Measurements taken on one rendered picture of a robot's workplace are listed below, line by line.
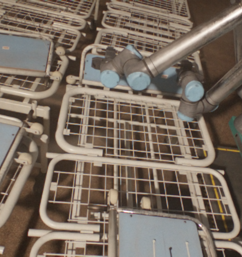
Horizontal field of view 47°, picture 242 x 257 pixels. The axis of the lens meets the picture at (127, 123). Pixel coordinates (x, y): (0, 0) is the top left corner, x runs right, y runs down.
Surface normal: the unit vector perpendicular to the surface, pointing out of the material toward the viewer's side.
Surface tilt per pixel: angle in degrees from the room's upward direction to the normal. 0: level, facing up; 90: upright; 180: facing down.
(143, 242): 5
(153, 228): 5
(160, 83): 90
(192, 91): 75
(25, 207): 0
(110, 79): 84
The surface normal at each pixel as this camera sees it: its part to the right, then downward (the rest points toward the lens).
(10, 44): 0.21, -0.65
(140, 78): 0.18, 0.73
